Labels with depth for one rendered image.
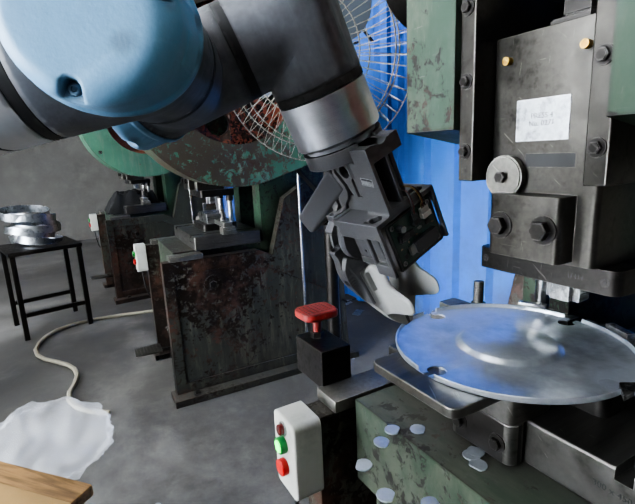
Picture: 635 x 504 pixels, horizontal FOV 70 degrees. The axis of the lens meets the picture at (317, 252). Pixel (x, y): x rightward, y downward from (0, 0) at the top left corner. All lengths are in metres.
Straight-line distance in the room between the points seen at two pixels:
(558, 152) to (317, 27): 0.36
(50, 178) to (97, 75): 6.75
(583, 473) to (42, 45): 0.61
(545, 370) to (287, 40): 0.45
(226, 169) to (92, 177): 5.29
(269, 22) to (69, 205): 6.68
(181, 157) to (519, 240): 1.33
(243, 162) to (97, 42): 1.59
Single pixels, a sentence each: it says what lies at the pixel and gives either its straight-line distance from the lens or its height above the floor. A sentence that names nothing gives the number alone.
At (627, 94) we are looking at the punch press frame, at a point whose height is 1.08.
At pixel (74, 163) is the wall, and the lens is 6.97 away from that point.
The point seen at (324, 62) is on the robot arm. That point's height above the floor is 1.10.
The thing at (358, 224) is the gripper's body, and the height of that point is 0.98.
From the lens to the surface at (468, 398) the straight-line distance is 0.52.
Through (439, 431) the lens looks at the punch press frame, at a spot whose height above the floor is 0.64.
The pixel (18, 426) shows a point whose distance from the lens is 1.91.
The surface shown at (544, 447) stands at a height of 0.68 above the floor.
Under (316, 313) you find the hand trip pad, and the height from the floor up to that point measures 0.76.
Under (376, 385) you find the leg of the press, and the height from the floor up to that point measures 0.64.
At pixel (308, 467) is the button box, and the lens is 0.80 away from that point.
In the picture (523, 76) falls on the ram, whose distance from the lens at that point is 0.66.
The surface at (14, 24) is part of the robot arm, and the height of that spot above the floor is 1.09.
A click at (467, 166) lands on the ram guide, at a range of 0.66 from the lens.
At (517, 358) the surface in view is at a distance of 0.60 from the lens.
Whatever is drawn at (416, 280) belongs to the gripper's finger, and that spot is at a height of 0.91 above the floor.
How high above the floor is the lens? 1.04
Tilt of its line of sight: 12 degrees down
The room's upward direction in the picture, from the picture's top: 3 degrees counter-clockwise
